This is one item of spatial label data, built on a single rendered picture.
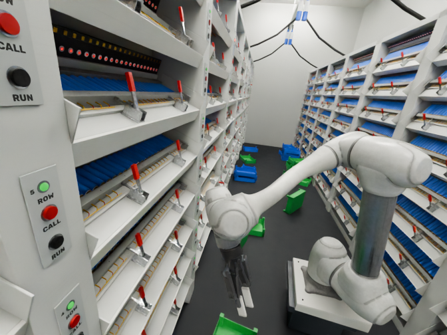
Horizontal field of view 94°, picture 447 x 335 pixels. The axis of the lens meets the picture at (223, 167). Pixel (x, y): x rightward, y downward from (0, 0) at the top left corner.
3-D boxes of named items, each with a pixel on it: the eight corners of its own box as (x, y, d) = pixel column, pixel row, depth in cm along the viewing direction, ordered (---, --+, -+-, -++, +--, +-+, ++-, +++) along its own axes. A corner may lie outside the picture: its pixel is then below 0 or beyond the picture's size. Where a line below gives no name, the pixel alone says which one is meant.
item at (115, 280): (191, 201, 98) (203, 179, 93) (96, 348, 41) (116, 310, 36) (153, 180, 97) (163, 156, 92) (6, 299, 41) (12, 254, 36)
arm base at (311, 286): (330, 268, 125) (332, 260, 123) (343, 301, 104) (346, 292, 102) (299, 262, 128) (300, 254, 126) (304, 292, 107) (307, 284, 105)
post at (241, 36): (227, 191, 260) (246, 30, 200) (226, 195, 251) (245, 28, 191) (211, 189, 262) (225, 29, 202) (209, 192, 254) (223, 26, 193)
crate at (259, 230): (263, 224, 202) (265, 217, 199) (263, 237, 183) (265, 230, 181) (233, 218, 206) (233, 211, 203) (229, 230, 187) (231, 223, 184)
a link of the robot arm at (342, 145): (315, 139, 85) (343, 147, 73) (350, 121, 88) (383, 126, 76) (320, 166, 90) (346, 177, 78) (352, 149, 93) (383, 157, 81)
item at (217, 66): (226, 80, 143) (236, 60, 138) (204, 70, 87) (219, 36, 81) (200, 64, 142) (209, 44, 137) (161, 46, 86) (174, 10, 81)
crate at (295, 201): (301, 206, 243) (295, 203, 249) (306, 191, 236) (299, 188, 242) (289, 215, 223) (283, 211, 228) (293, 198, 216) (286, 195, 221)
